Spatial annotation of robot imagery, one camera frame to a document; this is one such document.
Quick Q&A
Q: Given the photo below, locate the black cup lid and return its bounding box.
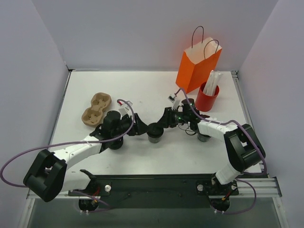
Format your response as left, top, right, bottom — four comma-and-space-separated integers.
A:
147, 123, 164, 138

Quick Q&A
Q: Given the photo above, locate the dark coffee cup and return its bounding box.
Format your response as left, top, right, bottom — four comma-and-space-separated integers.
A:
197, 133, 211, 143
148, 134, 162, 143

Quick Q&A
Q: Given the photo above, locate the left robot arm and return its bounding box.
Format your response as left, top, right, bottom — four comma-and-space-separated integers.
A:
23, 111, 148, 202

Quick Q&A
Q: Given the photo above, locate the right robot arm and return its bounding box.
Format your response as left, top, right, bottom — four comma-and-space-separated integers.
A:
156, 99, 266, 194

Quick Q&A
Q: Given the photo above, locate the stack of black lids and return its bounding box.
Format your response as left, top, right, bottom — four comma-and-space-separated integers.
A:
108, 138, 124, 150

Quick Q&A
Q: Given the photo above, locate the brown cardboard cup carrier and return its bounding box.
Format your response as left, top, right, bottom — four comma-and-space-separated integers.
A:
81, 93, 112, 127

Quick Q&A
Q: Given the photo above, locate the red cylindrical cup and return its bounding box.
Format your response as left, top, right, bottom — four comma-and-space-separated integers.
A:
195, 82, 219, 112

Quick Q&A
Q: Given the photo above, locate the white wrapped straws bundle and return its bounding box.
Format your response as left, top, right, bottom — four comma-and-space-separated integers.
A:
203, 70, 223, 96

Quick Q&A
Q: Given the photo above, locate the orange paper bag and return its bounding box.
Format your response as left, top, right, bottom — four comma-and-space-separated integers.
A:
176, 26, 222, 93

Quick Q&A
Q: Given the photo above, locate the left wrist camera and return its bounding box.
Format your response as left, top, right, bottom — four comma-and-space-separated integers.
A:
117, 100, 133, 117

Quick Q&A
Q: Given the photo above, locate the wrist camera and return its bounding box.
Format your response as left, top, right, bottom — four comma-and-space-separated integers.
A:
168, 94, 181, 110
117, 100, 133, 117

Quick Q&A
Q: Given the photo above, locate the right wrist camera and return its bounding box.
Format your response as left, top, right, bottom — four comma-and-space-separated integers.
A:
168, 94, 181, 110

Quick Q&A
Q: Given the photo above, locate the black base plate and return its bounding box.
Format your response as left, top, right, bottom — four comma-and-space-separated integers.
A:
68, 174, 239, 209

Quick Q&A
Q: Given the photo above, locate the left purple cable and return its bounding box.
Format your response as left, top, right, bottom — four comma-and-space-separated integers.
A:
0, 98, 134, 212

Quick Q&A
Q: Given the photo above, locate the purple cable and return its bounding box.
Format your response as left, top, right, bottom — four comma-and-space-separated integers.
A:
0, 98, 134, 212
174, 88, 268, 214

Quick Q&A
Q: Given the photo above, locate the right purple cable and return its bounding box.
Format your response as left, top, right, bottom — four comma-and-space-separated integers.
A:
174, 88, 268, 214

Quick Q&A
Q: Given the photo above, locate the aluminium frame rail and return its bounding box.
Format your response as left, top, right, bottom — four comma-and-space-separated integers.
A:
27, 177, 283, 199

